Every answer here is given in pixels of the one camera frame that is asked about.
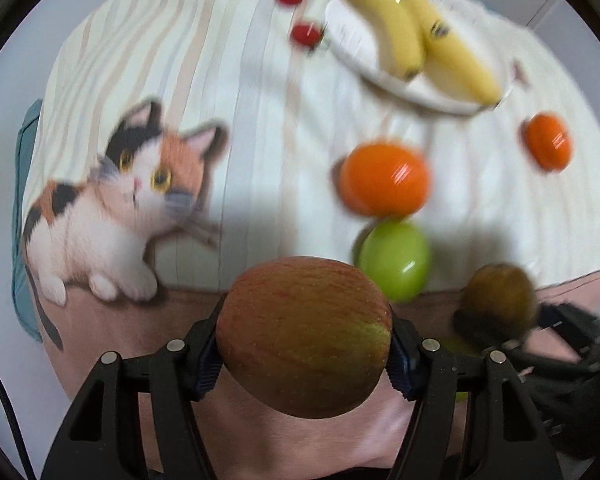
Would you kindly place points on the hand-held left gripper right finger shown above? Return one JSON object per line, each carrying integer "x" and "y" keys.
{"x": 401, "y": 366}

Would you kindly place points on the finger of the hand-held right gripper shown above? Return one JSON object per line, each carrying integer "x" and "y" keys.
{"x": 572, "y": 322}
{"x": 485, "y": 332}

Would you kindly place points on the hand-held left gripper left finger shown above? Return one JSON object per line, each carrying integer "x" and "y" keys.
{"x": 207, "y": 366}

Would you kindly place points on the brown kiwi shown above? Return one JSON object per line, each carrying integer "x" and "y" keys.
{"x": 500, "y": 295}

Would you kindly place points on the red apple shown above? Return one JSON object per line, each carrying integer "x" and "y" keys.
{"x": 305, "y": 335}

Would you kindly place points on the large green apple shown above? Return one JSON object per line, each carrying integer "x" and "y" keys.
{"x": 395, "y": 260}

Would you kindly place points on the orange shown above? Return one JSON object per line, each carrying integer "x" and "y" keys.
{"x": 549, "y": 141}
{"x": 382, "y": 177}

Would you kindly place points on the white plate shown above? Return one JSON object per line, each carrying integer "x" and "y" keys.
{"x": 350, "y": 45}

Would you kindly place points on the teal bed sheet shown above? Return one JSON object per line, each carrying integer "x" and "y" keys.
{"x": 22, "y": 210}

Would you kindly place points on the beige sewn blanket label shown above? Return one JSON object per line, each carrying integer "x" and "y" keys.
{"x": 520, "y": 71}

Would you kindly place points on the striped cat print blanket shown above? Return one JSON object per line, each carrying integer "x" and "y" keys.
{"x": 260, "y": 110}

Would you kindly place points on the yellow banana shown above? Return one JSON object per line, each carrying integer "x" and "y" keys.
{"x": 380, "y": 15}
{"x": 455, "y": 55}

